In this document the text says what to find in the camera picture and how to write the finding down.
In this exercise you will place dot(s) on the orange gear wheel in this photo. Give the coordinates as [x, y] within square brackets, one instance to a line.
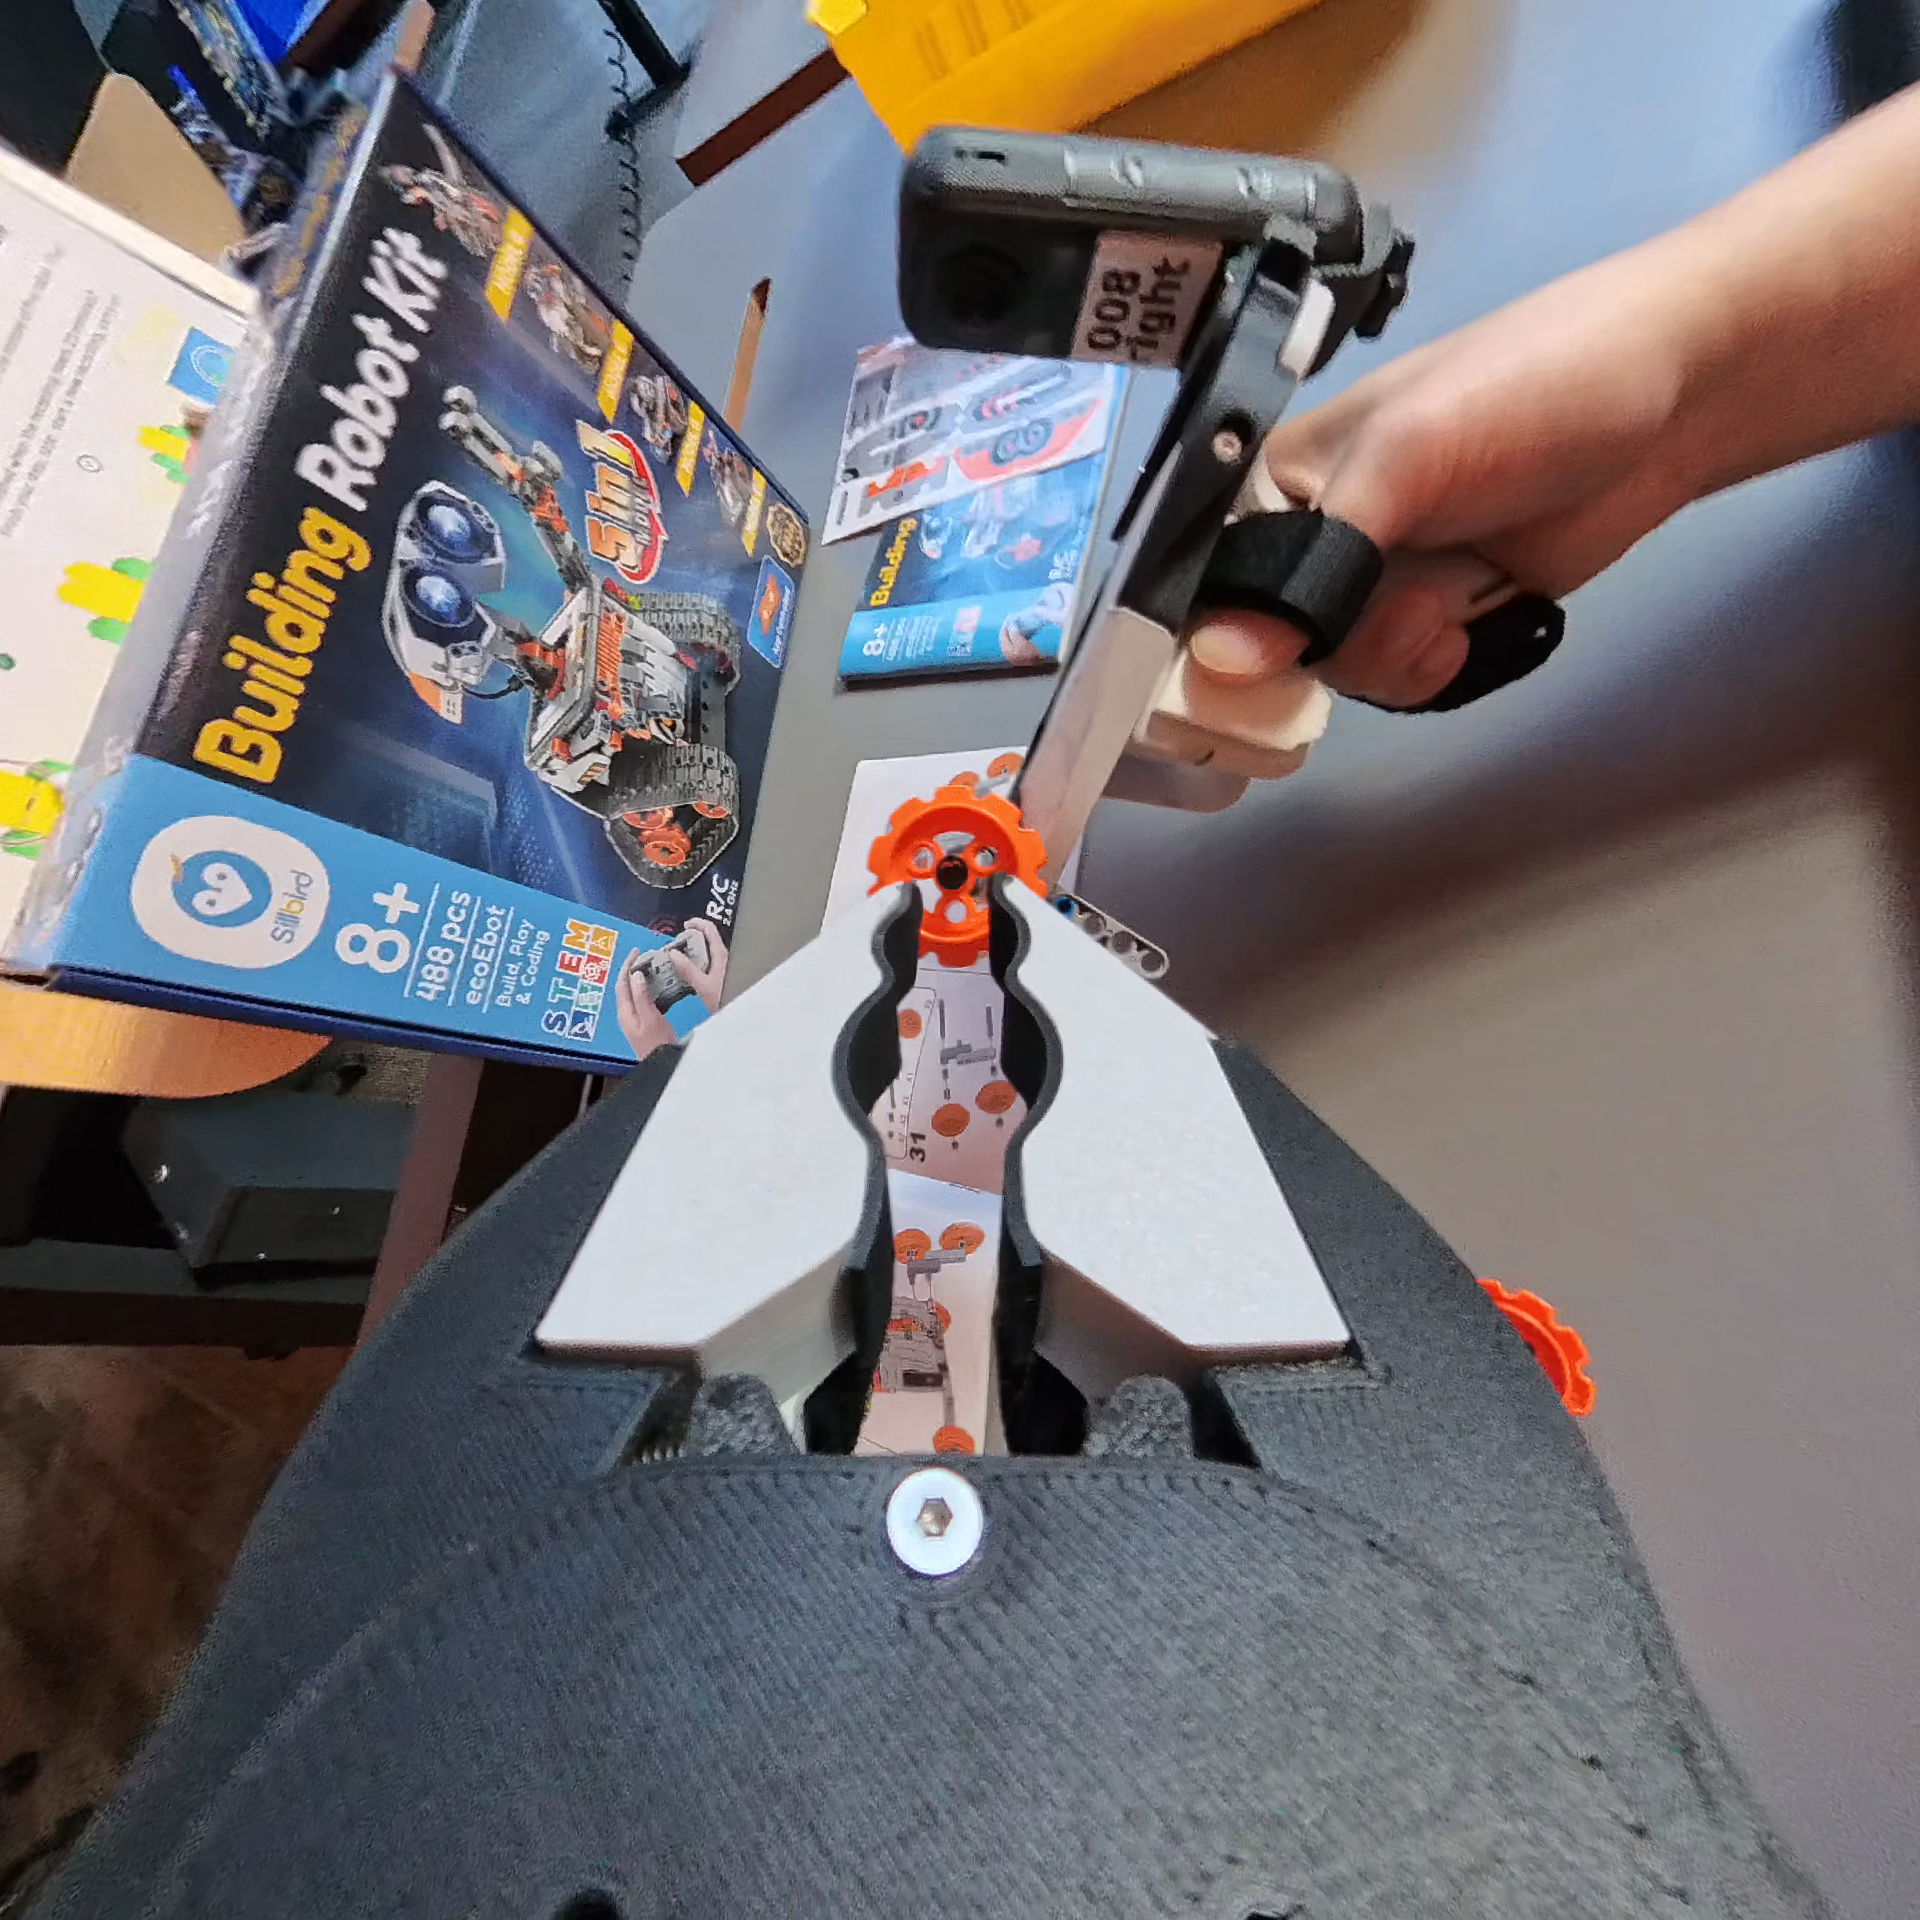
[1546, 1343]
[907, 833]

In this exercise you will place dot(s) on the white instruction booklet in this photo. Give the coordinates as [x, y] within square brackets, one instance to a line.
[944, 1079]

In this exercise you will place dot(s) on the light grey holed beam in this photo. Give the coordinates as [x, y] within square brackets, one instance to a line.
[1119, 938]

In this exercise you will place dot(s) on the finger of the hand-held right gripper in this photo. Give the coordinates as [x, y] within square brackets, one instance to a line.
[1095, 720]

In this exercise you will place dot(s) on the robot kit box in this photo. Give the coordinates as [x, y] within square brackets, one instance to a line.
[376, 628]

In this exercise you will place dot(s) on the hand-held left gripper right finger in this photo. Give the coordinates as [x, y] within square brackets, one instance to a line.
[1171, 1184]

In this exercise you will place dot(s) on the blue booklet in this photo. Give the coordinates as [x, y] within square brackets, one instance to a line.
[960, 599]

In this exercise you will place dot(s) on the grey desk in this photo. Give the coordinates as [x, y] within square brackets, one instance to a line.
[1500, 1050]

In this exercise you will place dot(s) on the printed paper sheet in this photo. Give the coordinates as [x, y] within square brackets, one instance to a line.
[76, 450]

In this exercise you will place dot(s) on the black box under desk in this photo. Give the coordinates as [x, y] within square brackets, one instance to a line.
[271, 1184]

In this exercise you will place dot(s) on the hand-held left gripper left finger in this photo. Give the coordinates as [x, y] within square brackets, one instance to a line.
[705, 1184]

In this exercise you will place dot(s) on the sticker sheet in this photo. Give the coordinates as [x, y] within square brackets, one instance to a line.
[931, 435]

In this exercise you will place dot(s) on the yellow storage bin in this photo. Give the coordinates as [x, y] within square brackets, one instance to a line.
[1019, 60]

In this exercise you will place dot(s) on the person's right hand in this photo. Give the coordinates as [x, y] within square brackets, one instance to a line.
[1469, 450]

